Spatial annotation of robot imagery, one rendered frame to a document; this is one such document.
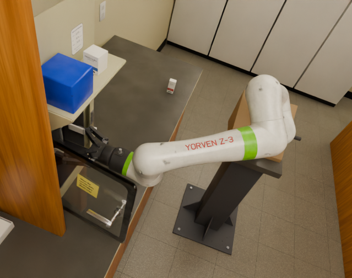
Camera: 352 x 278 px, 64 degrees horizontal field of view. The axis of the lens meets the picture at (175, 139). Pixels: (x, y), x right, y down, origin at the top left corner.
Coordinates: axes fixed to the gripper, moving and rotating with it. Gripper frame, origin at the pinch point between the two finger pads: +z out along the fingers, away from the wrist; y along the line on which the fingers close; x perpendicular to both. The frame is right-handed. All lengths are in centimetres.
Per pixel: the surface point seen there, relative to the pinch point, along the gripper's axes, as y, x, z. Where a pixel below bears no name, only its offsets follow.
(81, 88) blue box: 11.0, -37.9, -15.5
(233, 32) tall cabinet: -294, 69, -42
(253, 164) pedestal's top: -49, 26, -80
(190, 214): -59, 118, -65
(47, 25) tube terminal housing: 7.0, -48.8, -4.8
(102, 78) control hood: -2.3, -32.1, -14.2
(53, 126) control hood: 16.9, -27.2, -10.5
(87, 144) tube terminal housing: -13.4, 17.7, -1.6
